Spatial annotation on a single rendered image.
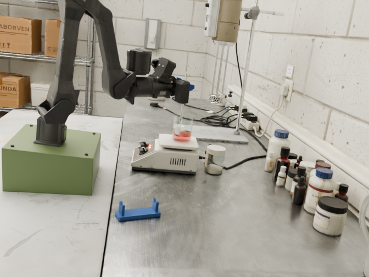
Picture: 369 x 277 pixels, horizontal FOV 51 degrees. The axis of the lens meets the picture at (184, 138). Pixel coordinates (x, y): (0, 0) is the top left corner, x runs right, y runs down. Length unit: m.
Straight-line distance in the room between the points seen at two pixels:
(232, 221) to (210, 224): 0.06
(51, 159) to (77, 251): 0.28
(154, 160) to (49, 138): 0.31
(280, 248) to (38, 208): 0.54
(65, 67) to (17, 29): 2.38
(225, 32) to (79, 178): 0.85
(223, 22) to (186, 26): 2.07
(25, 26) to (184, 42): 1.34
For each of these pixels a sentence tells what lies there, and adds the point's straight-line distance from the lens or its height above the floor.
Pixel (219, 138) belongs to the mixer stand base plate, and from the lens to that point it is 1.57.
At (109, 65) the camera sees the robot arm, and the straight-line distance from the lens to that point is 1.02.
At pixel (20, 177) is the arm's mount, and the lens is 1.00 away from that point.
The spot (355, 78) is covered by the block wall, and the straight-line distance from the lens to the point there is 1.26.
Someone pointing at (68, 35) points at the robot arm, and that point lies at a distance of 0.98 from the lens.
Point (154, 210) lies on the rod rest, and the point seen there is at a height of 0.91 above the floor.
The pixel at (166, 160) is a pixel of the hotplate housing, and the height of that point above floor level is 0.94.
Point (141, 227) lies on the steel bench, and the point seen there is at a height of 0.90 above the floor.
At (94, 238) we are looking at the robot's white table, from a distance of 0.82.
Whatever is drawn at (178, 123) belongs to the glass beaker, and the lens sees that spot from 1.16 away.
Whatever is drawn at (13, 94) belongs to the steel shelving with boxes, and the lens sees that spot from 3.35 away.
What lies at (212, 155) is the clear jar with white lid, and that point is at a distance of 1.17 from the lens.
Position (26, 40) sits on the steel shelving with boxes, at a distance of 3.33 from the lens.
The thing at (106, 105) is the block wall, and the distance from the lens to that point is 3.67.
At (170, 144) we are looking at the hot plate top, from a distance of 1.14.
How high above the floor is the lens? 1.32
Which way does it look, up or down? 16 degrees down
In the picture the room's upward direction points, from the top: 7 degrees clockwise
